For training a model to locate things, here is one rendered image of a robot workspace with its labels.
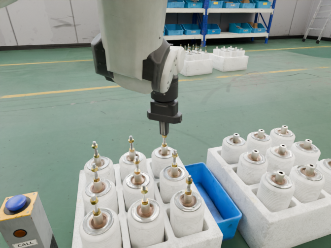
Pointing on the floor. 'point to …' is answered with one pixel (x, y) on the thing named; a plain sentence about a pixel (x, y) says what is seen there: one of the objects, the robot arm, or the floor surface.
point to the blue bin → (215, 199)
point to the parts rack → (220, 32)
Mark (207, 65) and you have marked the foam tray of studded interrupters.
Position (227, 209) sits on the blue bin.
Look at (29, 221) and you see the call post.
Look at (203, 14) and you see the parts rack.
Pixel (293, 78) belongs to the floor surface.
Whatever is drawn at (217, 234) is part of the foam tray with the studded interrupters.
